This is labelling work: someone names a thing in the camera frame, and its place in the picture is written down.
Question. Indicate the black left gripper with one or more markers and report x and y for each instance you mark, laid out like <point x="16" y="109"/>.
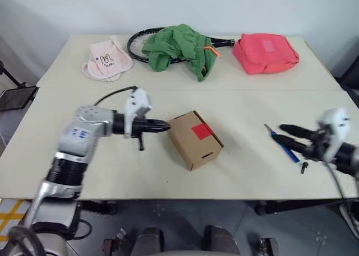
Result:
<point x="140" y="127"/>

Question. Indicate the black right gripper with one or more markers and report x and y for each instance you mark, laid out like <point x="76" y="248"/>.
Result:
<point x="318" y="148"/>

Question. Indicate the blue utility knife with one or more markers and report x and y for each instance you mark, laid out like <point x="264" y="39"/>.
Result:
<point x="290" y="154"/>

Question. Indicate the brown cardboard box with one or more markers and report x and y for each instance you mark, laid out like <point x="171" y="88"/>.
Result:
<point x="193" y="149"/>

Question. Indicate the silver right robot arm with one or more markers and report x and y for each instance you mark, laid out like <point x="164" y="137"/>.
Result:
<point x="349" y="158"/>

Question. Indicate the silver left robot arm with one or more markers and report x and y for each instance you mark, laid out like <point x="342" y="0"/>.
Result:
<point x="81" y="138"/>

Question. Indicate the red tape seal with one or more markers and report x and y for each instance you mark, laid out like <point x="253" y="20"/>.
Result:
<point x="202" y="131"/>

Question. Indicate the black tennis racket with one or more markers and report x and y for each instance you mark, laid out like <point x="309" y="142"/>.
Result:
<point x="134" y="53"/>

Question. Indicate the green crumpled garment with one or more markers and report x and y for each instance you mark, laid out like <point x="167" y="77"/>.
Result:
<point x="174" y="46"/>

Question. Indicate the dark object beside table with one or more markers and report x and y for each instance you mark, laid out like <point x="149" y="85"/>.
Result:
<point x="350" y="76"/>

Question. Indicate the pink striped towel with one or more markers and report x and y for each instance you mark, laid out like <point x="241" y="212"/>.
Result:
<point x="108" y="60"/>

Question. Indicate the coral pink fabric bag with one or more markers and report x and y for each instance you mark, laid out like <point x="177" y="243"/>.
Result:
<point x="262" y="54"/>

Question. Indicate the dark rounded shape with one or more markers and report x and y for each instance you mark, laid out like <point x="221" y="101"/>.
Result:
<point x="220" y="237"/>
<point x="151" y="237"/>

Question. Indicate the black stand with mesh tray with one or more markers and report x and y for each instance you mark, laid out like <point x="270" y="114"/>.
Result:
<point x="15" y="97"/>

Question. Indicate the grey robot torso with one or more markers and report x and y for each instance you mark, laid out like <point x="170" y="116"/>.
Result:
<point x="53" y="239"/>

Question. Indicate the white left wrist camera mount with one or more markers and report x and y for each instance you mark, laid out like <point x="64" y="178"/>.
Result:
<point x="137" y="103"/>

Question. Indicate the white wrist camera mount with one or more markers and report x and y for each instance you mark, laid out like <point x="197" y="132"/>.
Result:
<point x="137" y="103"/>
<point x="336" y="121"/>

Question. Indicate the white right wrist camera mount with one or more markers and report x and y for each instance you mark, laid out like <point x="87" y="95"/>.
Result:
<point x="336" y="121"/>

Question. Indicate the black table leg frame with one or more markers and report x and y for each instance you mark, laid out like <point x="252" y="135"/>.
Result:
<point x="294" y="207"/>
<point x="98" y="207"/>

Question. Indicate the brown metal bracket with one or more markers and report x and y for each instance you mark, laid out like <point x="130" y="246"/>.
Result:
<point x="113" y="242"/>
<point x="269" y="247"/>

